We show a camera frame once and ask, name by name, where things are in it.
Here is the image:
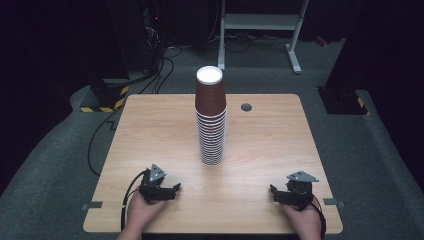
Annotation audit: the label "black stand base yellow mark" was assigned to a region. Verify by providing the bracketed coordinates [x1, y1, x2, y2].
[317, 86, 370, 116]

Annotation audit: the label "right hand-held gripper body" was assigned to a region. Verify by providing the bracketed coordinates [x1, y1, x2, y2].
[286, 170, 320, 212]

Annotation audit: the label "dark equipment rack with wires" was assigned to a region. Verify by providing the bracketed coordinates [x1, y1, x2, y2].
[141, 0, 168, 75]

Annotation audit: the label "stack of brown paper cups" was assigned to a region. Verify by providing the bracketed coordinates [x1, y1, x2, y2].
[195, 107, 228, 167]

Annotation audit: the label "grey table edge bracket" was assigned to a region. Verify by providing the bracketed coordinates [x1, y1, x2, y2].
[81, 201, 104, 212]
[323, 197, 346, 208]

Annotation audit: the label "person's left hand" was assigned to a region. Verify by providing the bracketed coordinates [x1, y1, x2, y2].
[127, 192, 168, 232]

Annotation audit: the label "long black floor cable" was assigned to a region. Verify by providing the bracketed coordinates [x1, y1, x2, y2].
[87, 108, 122, 178]

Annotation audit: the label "yellow black striped stand base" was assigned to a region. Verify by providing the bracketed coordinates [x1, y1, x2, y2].
[79, 78, 130, 114]

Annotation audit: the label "right hand-held gripper black cable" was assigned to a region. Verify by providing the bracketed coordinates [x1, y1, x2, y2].
[311, 195, 327, 240]

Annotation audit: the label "cables under white stand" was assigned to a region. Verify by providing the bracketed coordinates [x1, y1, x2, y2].
[207, 31, 291, 54]

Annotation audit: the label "white metal stand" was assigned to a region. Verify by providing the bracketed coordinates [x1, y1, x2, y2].
[217, 0, 309, 75]

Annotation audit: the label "left hand-held gripper black cable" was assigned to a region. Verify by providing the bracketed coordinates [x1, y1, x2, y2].
[120, 169, 149, 232]

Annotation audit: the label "small red object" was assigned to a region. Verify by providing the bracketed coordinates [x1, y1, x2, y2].
[314, 35, 330, 48]

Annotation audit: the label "black floor cable bundle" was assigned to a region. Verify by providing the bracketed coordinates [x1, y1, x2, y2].
[138, 46, 184, 95]

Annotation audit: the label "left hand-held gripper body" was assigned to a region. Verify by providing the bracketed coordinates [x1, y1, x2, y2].
[138, 163, 169, 204]

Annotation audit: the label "hand-held gripper black cable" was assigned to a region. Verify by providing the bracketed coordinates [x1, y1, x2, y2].
[311, 195, 327, 240]
[120, 169, 149, 232]

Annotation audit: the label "person's right hand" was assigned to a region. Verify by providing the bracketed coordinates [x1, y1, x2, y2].
[280, 198, 323, 238]

